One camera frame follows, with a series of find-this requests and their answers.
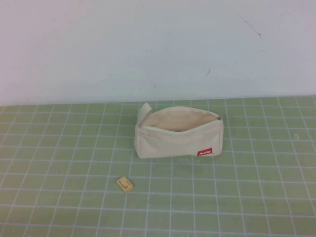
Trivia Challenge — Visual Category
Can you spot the small beige eraser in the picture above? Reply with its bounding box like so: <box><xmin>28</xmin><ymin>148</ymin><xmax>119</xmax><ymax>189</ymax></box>
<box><xmin>116</xmin><ymin>176</ymin><xmax>135</xmax><ymax>194</ymax></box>

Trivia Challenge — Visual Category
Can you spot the cream canvas pencil case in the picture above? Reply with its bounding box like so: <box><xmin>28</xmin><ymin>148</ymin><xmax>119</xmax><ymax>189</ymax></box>
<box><xmin>133</xmin><ymin>101</ymin><xmax>225</xmax><ymax>159</ymax></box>

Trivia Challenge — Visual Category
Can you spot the green grid cutting mat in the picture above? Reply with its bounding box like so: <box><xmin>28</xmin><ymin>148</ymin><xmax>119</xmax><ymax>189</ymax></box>
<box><xmin>0</xmin><ymin>96</ymin><xmax>316</xmax><ymax>237</ymax></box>

